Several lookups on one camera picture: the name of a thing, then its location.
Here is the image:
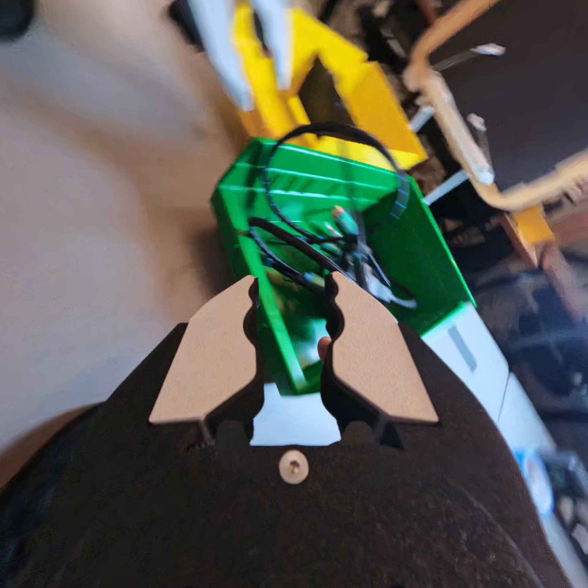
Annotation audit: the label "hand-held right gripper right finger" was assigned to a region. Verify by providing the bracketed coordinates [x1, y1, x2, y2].
[321, 272, 441, 429]

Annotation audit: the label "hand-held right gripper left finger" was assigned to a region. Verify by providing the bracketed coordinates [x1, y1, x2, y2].
[148, 277, 265, 429]

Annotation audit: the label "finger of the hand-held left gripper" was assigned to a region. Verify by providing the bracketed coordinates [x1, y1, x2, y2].
[189, 0, 256, 111]
[253, 0, 296, 92]

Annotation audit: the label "yellow plastic bin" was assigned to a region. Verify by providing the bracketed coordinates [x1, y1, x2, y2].
[230, 0, 428, 171]

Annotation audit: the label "braided hdmi cable green plugs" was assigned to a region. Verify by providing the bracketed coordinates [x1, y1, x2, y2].
[262, 122, 412, 276]

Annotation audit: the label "green plastic bin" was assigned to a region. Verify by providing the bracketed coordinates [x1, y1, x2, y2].
[213, 138, 477, 396]

